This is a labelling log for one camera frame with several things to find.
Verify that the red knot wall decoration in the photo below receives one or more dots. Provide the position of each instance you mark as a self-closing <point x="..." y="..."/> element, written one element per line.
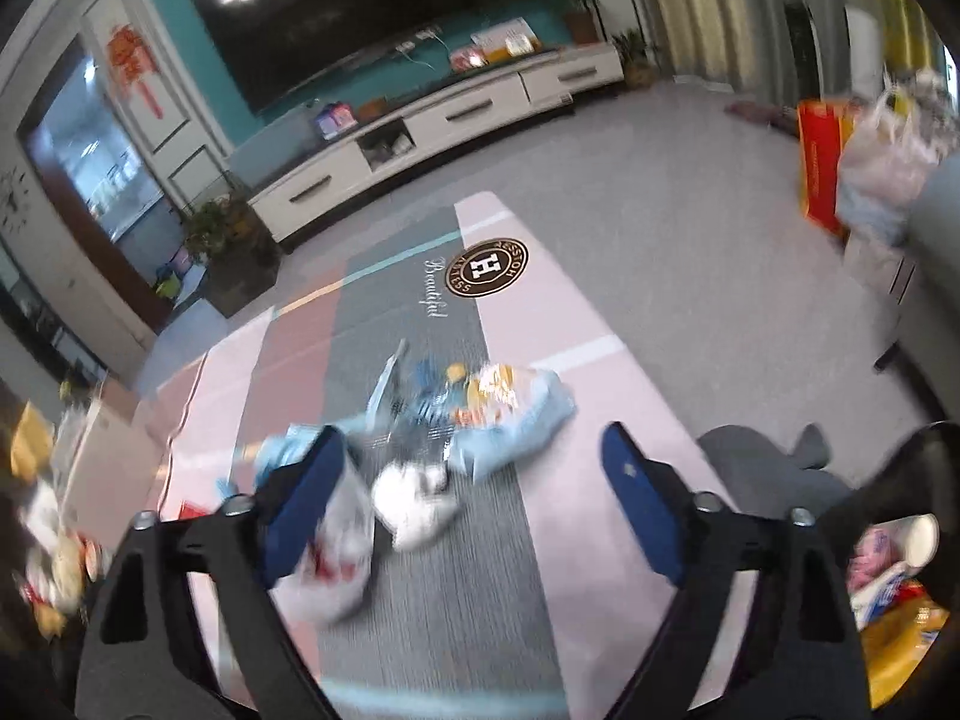
<point x="131" y="60"/>

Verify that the light blue packet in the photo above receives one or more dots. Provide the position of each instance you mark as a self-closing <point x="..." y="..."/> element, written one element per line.
<point x="517" y="420"/>

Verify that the grey striped curtain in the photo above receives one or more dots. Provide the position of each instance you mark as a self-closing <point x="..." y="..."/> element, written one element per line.
<point x="712" y="0"/>

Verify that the potted plant brown pot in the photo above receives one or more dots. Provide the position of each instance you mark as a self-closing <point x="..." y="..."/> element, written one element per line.
<point x="581" y="15"/>

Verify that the white air purifier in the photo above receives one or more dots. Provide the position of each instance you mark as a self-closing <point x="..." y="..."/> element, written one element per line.
<point x="862" y="45"/>

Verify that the large potted plant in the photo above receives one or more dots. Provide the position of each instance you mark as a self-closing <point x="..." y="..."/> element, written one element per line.
<point x="232" y="240"/>

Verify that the brown framed glass door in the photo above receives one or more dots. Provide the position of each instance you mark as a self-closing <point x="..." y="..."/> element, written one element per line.
<point x="97" y="165"/>

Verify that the grey sofa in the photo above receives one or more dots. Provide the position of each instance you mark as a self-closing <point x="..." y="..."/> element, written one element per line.
<point x="937" y="277"/>

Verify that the black television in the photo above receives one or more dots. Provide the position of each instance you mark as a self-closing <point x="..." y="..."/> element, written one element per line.
<point x="360" y="15"/>

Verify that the silver blue wrapper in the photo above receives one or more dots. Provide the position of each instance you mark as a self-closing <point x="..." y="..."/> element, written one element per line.
<point x="386" y="382"/>

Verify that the small potted plant yellow pot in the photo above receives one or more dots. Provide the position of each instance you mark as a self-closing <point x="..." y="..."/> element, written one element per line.
<point x="637" y="64"/>

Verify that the patterned floor rug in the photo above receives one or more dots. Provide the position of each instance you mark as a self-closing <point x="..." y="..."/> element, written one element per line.
<point x="585" y="360"/>

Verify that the red small box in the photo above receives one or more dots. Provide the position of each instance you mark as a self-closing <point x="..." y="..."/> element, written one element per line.
<point x="469" y="58"/>

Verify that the orange white desk calendar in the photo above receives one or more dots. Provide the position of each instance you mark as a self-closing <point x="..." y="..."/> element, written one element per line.
<point x="506" y="36"/>

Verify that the colourful toy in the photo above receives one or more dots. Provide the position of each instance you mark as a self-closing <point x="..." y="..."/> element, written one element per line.
<point x="176" y="270"/>

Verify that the white red plastic bag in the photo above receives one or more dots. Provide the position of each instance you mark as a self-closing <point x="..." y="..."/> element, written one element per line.
<point x="337" y="540"/>

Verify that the pile of colourful packets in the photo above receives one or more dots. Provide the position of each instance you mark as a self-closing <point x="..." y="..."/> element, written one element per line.
<point x="56" y="562"/>

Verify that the yellow patterned curtain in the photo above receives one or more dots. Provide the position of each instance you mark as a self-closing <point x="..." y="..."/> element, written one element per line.
<point x="911" y="22"/>

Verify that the white television cabinet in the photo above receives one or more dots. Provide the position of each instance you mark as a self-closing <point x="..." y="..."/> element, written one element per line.
<point x="450" y="120"/>

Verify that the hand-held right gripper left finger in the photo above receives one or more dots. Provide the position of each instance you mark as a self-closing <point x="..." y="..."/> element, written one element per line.
<point x="300" y="495"/>

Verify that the red shopping bag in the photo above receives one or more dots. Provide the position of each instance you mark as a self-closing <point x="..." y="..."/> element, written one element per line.
<point x="817" y="165"/>

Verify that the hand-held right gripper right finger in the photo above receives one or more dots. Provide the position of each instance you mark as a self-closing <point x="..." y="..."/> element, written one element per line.
<point x="637" y="495"/>

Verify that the white crumpled cloth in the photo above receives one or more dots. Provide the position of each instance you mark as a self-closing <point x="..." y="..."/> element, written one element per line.
<point x="412" y="502"/>

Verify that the black trash bin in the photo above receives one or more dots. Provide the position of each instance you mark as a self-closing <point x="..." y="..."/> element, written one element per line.
<point x="915" y="457"/>

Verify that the white printed cardboard box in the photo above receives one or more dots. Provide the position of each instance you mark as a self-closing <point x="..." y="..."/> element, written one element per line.
<point x="874" y="262"/>

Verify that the light blue plastic bag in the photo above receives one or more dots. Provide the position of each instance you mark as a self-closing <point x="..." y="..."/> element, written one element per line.
<point x="289" y="442"/>

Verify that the grey rectangular box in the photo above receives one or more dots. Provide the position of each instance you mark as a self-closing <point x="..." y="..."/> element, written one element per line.
<point x="274" y="154"/>

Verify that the blue pink box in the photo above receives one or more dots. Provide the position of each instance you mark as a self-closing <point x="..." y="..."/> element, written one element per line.
<point x="335" y="120"/>

